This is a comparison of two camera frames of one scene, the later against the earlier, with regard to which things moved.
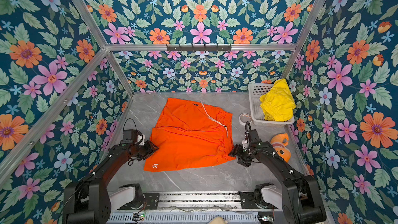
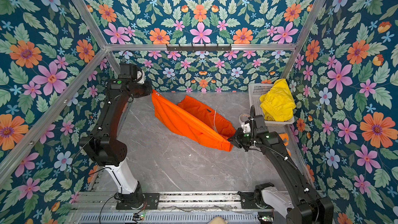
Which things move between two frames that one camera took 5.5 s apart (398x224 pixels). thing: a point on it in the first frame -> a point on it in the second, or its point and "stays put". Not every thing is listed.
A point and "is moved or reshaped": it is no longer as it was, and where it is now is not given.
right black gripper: [237, 151] -> [236, 139]
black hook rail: [199, 48] stays put
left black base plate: [148, 201] stays put
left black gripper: [150, 149] -> [147, 88]
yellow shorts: [278, 104] stays put
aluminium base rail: [197, 208] stays put
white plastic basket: [256, 115] stays put
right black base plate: [249, 201] stays put
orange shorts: [189, 135] is moved or reshaped
